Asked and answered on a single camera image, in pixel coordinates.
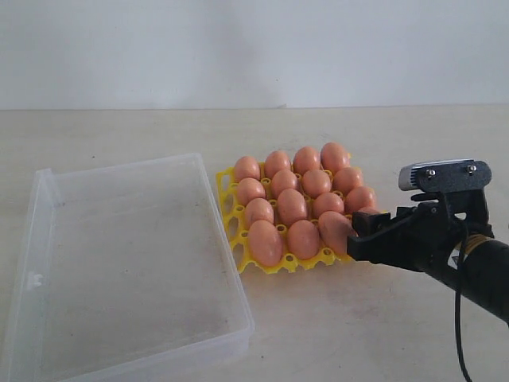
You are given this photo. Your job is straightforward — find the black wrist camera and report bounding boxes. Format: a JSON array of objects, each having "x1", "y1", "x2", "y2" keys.
[{"x1": 398, "y1": 159, "x2": 493, "y2": 224}]

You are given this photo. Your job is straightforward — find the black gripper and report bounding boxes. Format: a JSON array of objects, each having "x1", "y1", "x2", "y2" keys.
[{"x1": 347, "y1": 201, "x2": 494, "y2": 275}]

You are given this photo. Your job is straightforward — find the brown egg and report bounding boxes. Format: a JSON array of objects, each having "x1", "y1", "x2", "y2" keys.
[
  {"x1": 332, "y1": 167, "x2": 364, "y2": 197},
  {"x1": 234, "y1": 156, "x2": 261, "y2": 182},
  {"x1": 293, "y1": 146, "x2": 321, "y2": 175},
  {"x1": 312, "y1": 193, "x2": 344, "y2": 219},
  {"x1": 359, "y1": 206, "x2": 381, "y2": 215},
  {"x1": 236, "y1": 177, "x2": 266, "y2": 206},
  {"x1": 264, "y1": 150, "x2": 291, "y2": 179},
  {"x1": 277, "y1": 189, "x2": 308, "y2": 227},
  {"x1": 318, "y1": 211, "x2": 357, "y2": 255},
  {"x1": 321, "y1": 142, "x2": 350, "y2": 174},
  {"x1": 247, "y1": 220, "x2": 283, "y2": 267},
  {"x1": 287, "y1": 220, "x2": 320, "y2": 260},
  {"x1": 302, "y1": 170, "x2": 332, "y2": 198},
  {"x1": 344, "y1": 186, "x2": 376, "y2": 213},
  {"x1": 244, "y1": 198, "x2": 274, "y2": 228}
]

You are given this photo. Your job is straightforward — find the clear plastic box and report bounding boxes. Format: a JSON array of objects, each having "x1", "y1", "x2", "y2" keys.
[{"x1": 1, "y1": 154, "x2": 254, "y2": 381}]

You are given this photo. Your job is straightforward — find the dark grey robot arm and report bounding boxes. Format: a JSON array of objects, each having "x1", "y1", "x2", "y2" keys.
[{"x1": 347, "y1": 202, "x2": 508, "y2": 321}]

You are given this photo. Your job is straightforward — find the yellow plastic egg tray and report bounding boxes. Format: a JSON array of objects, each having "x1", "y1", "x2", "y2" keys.
[{"x1": 216, "y1": 158, "x2": 389, "y2": 276}]

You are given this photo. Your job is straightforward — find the brown egg second row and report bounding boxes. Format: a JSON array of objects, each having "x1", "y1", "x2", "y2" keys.
[{"x1": 270, "y1": 169, "x2": 298, "y2": 199}]

